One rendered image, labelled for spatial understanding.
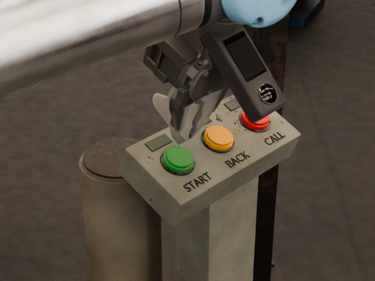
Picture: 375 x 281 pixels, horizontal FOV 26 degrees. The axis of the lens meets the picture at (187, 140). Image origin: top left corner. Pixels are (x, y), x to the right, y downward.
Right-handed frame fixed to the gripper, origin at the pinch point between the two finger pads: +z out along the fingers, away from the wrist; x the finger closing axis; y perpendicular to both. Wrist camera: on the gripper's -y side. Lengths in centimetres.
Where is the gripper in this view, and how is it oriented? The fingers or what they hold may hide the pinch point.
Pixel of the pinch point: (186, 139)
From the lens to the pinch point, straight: 101.3
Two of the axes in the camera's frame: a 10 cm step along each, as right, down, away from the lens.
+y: -6.7, -6.4, 3.9
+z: -2.4, 6.7, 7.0
